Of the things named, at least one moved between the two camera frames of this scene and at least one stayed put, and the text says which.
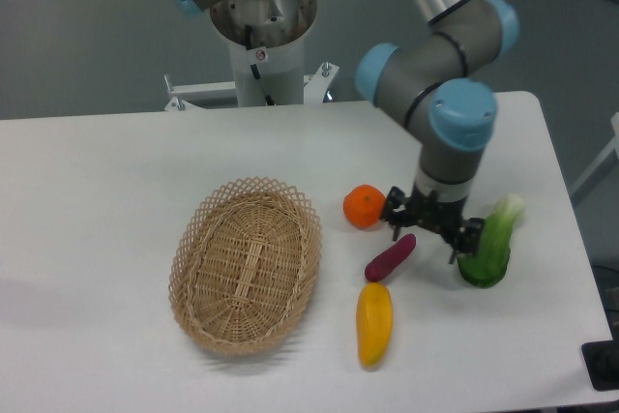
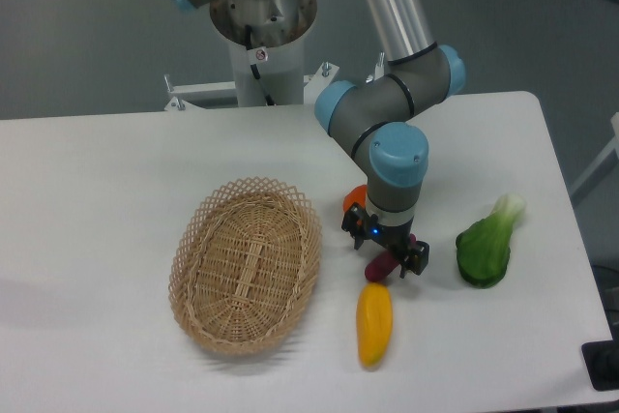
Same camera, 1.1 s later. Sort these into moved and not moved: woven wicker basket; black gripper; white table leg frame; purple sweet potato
Moved: black gripper
Not moved: woven wicker basket; white table leg frame; purple sweet potato
